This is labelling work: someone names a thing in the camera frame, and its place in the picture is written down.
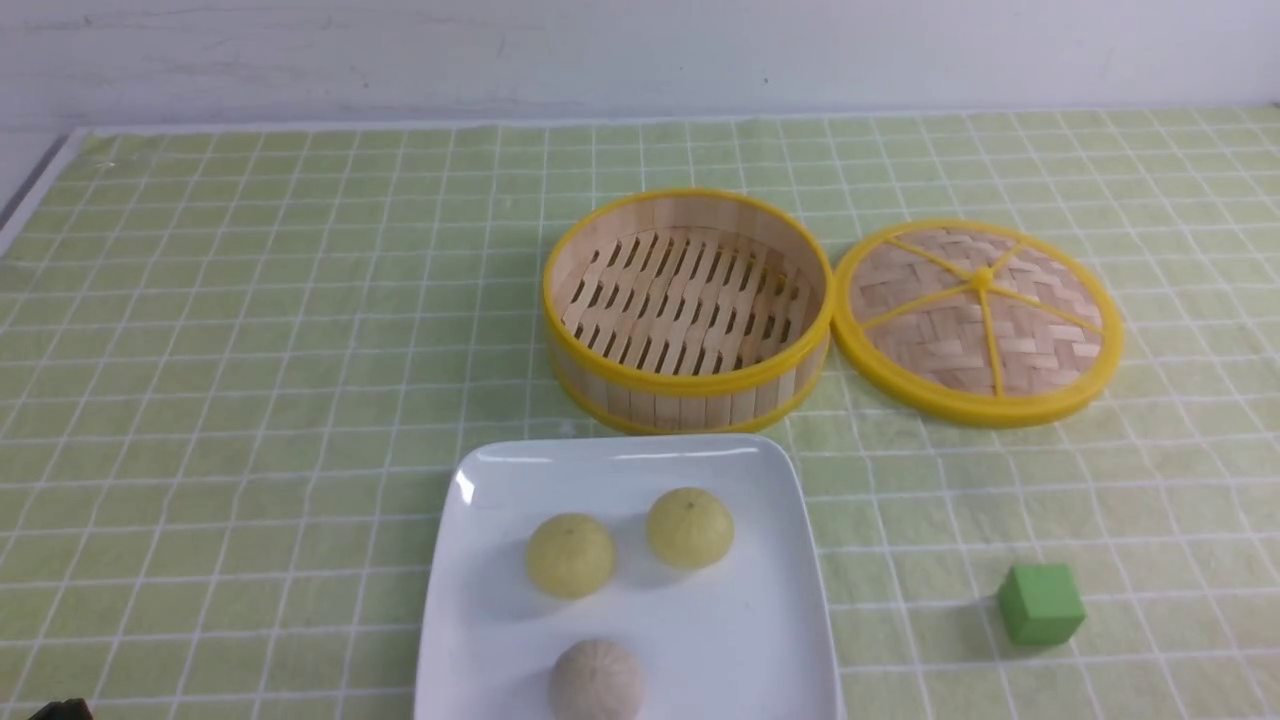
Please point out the yellow bamboo steamer basket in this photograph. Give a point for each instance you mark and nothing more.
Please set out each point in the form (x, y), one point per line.
(688, 311)

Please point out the dark object bottom left corner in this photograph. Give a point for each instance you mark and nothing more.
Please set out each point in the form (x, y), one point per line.
(70, 709)

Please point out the yellow bun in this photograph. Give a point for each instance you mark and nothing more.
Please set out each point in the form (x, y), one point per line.
(689, 529)
(570, 556)

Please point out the white square plate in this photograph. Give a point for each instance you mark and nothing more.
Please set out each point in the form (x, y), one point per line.
(746, 638)

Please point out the yellow woven steamer lid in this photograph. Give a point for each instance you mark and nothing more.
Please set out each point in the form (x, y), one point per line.
(975, 323)

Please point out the white steamed bun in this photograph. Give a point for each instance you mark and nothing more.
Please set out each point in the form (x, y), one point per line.
(596, 679)

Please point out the green cube block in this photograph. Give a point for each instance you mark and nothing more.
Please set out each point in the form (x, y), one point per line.
(1040, 604)

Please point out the green checkered tablecloth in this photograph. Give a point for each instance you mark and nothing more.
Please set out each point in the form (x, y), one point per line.
(238, 371)

